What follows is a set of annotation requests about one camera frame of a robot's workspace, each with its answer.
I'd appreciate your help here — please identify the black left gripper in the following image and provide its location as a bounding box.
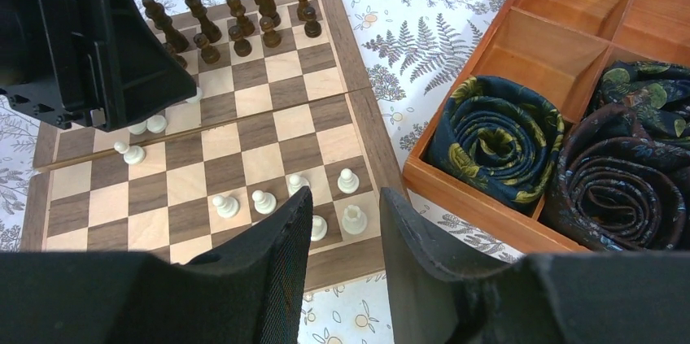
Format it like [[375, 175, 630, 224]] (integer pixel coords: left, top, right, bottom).
[[1, 0, 196, 132]]

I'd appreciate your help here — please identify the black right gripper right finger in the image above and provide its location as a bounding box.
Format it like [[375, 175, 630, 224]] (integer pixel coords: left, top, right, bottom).
[[380, 188, 689, 343]]

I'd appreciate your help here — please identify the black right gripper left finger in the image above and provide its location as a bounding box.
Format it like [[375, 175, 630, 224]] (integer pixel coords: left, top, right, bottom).
[[1, 187, 313, 343]]

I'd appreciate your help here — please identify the white chess pawn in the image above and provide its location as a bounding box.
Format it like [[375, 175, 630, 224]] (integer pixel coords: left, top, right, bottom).
[[311, 215, 328, 242]]

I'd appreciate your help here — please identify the wooden chess board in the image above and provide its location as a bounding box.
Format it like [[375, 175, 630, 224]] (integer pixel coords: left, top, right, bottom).
[[20, 0, 402, 291]]

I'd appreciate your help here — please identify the white pawn cluster piece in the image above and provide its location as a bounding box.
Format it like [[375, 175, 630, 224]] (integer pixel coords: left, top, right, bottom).
[[212, 194, 240, 219], [113, 142, 146, 165], [127, 121, 147, 135], [251, 189, 277, 216], [337, 168, 360, 194], [287, 174, 311, 196], [146, 115, 168, 133]]

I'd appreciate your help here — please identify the orange compartment tray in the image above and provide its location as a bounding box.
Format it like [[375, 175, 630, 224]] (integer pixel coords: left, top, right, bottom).
[[403, 0, 689, 253]]

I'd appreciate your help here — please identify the black rolled strap centre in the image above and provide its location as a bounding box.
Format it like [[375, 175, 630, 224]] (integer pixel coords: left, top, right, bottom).
[[539, 61, 690, 252]]

